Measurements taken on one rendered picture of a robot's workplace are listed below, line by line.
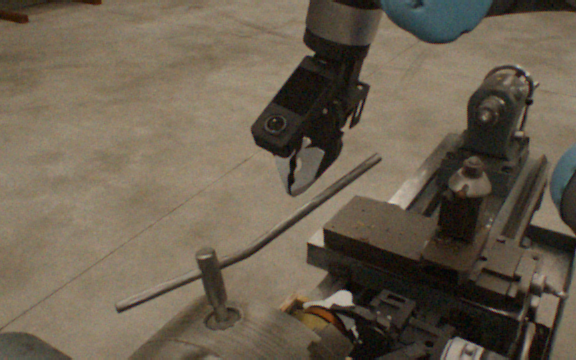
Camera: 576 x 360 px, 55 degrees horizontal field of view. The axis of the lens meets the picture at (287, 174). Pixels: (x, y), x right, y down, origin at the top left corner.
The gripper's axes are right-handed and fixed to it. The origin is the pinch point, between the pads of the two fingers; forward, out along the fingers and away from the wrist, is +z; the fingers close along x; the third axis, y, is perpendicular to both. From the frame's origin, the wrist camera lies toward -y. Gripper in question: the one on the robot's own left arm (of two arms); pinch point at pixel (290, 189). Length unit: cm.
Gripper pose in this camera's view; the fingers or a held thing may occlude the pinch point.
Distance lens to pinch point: 68.2
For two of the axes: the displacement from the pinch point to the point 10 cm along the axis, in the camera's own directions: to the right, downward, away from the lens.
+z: -1.9, 7.8, 5.9
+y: 5.3, -4.2, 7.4
